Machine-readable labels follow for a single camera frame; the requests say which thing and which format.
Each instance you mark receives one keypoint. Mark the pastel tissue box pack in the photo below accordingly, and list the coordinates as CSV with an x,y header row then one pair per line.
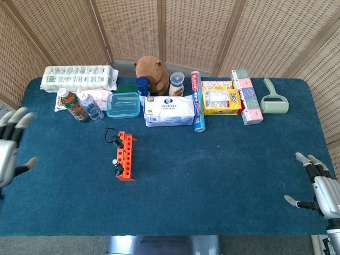
x,y
249,106

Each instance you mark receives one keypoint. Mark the brown capybara plush toy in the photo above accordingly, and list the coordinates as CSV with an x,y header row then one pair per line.
x,y
152,74

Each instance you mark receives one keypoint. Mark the clear blue-rimmed food container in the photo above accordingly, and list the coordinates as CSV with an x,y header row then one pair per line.
x,y
123,106

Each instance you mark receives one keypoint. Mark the silver black precision screwdriver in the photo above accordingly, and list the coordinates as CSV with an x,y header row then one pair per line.
x,y
115,162

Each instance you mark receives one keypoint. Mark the cream bottle with clear cap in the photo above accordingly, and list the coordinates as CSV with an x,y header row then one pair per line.
x,y
176,86

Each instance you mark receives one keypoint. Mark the orange tool rack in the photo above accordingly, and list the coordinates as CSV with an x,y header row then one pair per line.
x,y
125,159

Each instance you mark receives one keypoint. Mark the blue carpet table cover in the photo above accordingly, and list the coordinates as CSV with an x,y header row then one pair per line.
x,y
199,172

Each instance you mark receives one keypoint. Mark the white blue wet wipes pack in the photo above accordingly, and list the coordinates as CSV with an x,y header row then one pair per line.
x,y
170,111

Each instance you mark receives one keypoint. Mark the dark green box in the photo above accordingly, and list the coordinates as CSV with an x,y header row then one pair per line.
x,y
127,88

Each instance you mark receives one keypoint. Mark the wicker folding screen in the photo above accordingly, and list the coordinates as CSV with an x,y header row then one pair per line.
x,y
186,32

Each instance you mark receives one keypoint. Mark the red yellow flat box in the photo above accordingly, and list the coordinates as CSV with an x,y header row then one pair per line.
x,y
216,84

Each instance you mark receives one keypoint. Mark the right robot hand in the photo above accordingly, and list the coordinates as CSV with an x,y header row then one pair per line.
x,y
325,191

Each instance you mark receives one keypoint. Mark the pale green lint roller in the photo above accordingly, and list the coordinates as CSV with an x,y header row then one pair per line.
x,y
275,105

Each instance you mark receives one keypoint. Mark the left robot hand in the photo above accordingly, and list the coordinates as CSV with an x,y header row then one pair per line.
x,y
8,156

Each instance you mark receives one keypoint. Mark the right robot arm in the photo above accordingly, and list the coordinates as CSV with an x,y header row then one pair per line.
x,y
333,236

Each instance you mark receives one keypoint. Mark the white tissue roll pack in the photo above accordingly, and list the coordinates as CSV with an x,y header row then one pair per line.
x,y
77,78

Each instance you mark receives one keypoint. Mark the blue white spray can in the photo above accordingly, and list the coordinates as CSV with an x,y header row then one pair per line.
x,y
143,85

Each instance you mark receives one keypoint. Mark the blue plastic wrap roll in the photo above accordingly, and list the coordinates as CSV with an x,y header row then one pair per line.
x,y
198,117

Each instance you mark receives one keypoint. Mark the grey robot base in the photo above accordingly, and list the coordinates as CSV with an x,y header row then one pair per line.
x,y
164,245

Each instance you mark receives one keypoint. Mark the green tea bottle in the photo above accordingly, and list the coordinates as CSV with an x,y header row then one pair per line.
x,y
77,107

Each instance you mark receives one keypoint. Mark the clear water bottle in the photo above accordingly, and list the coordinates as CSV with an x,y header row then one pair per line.
x,y
93,109

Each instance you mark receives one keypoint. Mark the short thick green-black screwdriver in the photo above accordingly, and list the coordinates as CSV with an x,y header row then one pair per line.
x,y
119,170

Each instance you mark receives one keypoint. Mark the yellow Lipo biscuit bag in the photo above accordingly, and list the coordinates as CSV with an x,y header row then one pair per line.
x,y
221,102

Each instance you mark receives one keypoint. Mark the pink white snack bag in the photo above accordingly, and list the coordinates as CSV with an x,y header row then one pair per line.
x,y
102,97

